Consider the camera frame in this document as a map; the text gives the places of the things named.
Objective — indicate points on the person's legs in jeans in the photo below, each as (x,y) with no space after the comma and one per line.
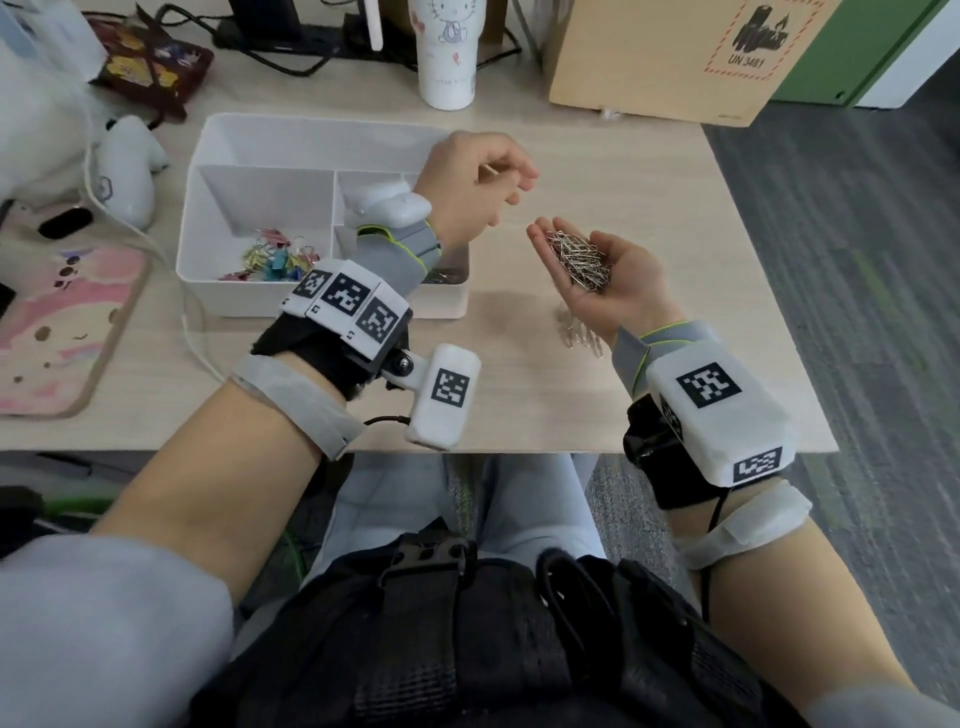
(525,502)

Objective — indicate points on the grey metal bar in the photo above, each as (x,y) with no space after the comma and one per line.
(525,30)

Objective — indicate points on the white hand tracker puck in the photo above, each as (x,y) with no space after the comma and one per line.
(386,202)

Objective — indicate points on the white compartment organizer tray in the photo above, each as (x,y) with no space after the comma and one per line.
(300,142)

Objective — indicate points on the person's right hand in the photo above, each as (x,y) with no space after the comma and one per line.
(630,292)

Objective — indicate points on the person's left hand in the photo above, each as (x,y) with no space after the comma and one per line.
(465,187)

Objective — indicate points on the green cabinet with white side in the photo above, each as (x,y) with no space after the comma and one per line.
(840,60)

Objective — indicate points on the grey knit wristband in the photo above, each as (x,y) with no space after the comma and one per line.
(630,360)
(401,259)

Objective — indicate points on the dark patterned snack bag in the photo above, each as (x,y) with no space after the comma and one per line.
(150,67)

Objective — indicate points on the small clear plastic piece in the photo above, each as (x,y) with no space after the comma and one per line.
(611,114)

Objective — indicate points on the colourful binder clips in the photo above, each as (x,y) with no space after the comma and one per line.
(274,259)

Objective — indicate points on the person's right forearm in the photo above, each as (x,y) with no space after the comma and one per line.
(795,622)

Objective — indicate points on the black power strip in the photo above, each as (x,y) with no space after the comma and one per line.
(322,45)

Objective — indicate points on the black waist harness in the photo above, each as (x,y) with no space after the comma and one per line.
(480,652)

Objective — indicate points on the white cat-print tumbler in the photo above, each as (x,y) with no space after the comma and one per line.
(446,75)

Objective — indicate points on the pink phone case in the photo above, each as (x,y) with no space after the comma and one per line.
(60,330)

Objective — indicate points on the grey shirt sleeve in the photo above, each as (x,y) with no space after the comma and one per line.
(112,630)
(892,712)

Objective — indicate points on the cardboard box with round logo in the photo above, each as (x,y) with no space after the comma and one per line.
(637,67)

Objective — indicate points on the white plastic pouch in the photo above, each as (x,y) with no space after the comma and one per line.
(52,37)

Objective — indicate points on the person's left forearm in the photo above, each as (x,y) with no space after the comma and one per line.
(217,487)

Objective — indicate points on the white rounded figurine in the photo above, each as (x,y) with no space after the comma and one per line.
(127,172)

